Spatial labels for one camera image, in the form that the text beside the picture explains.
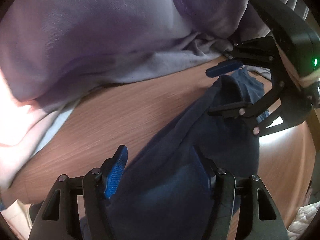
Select navy blue sweatpants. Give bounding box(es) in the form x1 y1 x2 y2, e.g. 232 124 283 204
80 68 272 240

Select beige folded garment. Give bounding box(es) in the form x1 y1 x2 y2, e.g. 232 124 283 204
1 199 33 240

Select white sheer curtain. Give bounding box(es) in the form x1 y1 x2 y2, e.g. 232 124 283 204
1 63 84 190

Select white quilted bedding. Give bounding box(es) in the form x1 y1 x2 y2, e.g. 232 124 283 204
287 202 319 240

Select purple grey curtain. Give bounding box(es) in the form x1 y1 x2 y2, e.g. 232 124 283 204
1 0 308 112

